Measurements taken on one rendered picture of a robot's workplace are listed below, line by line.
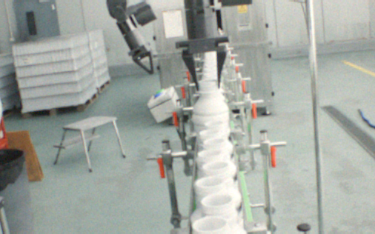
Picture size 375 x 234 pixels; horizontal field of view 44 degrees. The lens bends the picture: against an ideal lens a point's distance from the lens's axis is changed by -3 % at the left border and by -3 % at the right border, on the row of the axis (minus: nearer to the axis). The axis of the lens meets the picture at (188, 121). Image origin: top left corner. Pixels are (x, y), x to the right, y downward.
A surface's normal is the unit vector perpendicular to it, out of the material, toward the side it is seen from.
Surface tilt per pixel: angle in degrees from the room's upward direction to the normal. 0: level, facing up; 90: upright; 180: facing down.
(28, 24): 90
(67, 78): 90
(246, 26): 90
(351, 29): 90
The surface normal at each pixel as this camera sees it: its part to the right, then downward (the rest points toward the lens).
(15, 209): 0.79, 0.11
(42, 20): -0.04, 0.24
